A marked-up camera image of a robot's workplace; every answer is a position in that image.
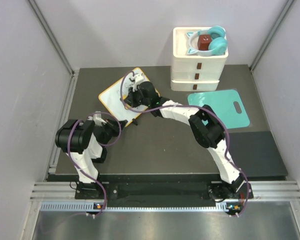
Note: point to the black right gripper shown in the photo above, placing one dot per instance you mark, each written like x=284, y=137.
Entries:
x=130, y=99

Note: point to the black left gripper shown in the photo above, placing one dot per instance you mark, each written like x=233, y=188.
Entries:
x=114, y=125

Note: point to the yellow framed small whiteboard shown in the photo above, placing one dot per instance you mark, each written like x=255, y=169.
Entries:
x=113, y=98

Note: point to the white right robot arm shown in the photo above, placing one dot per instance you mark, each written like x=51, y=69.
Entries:
x=208, y=130

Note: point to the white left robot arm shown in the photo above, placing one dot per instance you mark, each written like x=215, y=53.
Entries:
x=85, y=144

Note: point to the black whiteboard stand foot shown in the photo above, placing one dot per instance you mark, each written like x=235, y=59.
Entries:
x=134, y=121

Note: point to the white three drawer organizer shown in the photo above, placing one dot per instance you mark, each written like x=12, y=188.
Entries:
x=193, y=73

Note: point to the dark red cube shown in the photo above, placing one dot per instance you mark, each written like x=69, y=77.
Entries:
x=203, y=42

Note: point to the teal cutting board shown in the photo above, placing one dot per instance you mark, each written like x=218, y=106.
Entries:
x=226, y=104

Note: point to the teal cat ear headphones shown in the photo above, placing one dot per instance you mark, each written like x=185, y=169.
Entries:
x=217, y=47

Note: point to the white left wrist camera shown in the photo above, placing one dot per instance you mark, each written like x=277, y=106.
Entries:
x=97, y=118

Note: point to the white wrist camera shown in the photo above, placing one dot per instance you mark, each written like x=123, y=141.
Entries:
x=137, y=79
x=97, y=118

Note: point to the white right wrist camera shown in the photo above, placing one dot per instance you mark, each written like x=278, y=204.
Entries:
x=137, y=79

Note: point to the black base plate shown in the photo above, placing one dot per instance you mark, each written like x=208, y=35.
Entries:
x=150, y=193

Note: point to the grey slotted cable duct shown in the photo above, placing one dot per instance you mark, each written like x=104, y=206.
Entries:
x=94, y=207

